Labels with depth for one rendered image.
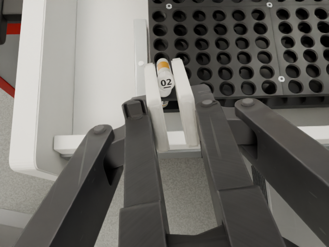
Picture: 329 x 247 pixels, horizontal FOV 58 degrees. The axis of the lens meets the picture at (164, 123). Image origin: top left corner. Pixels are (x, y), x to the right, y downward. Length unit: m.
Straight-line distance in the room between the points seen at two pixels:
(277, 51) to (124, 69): 0.15
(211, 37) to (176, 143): 0.10
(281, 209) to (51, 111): 0.48
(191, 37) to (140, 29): 0.08
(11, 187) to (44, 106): 1.01
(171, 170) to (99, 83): 0.85
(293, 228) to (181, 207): 0.61
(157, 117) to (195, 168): 1.00
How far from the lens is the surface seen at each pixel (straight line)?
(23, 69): 0.24
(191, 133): 0.16
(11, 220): 1.22
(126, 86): 0.32
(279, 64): 0.28
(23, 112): 0.23
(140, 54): 0.32
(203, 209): 1.15
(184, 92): 0.16
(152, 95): 0.16
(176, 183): 1.14
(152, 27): 0.28
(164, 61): 0.24
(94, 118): 0.31
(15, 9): 0.29
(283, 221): 0.62
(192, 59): 0.26
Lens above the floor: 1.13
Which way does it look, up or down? 74 degrees down
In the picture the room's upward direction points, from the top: 9 degrees clockwise
